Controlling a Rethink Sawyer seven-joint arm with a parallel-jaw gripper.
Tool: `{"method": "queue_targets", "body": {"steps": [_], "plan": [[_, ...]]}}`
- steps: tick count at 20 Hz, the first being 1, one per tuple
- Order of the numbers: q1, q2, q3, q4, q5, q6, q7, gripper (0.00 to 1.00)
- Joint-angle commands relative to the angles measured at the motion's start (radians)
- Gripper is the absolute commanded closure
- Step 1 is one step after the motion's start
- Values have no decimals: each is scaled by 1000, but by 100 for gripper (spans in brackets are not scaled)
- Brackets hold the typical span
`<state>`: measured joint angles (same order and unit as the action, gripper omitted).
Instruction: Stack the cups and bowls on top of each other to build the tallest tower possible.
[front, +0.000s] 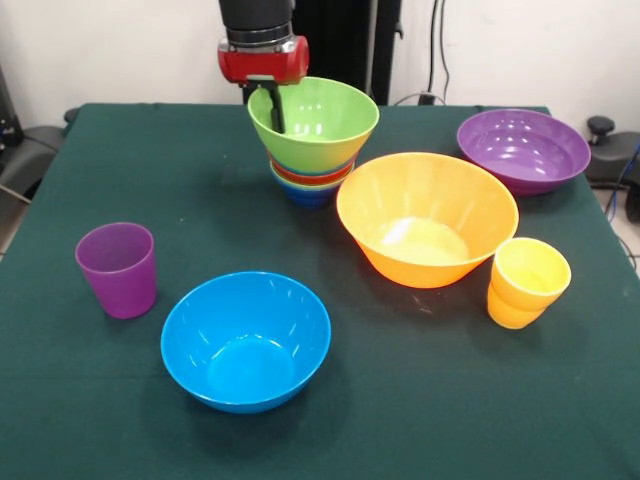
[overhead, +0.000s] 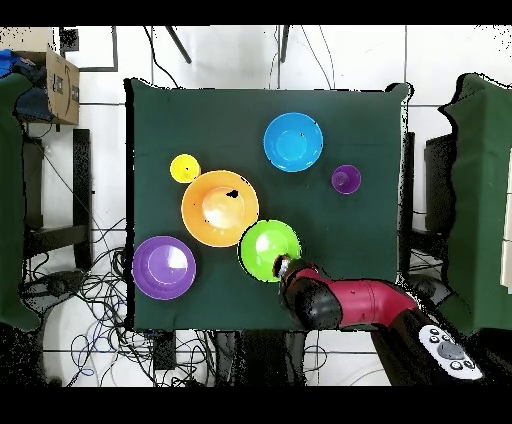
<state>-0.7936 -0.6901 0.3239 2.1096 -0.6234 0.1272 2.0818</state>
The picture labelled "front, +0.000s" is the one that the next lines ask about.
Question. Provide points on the large green bowl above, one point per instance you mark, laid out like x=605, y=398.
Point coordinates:
x=325, y=110

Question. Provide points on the purple cup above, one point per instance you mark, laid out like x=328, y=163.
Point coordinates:
x=120, y=285

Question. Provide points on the large purple bowl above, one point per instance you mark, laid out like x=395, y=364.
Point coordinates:
x=525, y=145

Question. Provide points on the large blue bowl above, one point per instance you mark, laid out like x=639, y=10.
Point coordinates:
x=245, y=340

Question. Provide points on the dark blue small bowl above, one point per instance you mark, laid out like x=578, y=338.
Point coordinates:
x=310, y=197

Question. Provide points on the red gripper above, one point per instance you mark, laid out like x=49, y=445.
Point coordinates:
x=265, y=65

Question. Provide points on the large orange bowl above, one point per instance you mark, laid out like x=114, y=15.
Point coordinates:
x=425, y=190

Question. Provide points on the dark green tablecloth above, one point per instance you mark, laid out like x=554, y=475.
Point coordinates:
x=100, y=400

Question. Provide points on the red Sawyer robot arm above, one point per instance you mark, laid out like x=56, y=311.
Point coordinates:
x=257, y=20

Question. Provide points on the black pedestal leg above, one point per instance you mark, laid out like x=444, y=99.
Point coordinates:
x=605, y=160
x=30, y=150

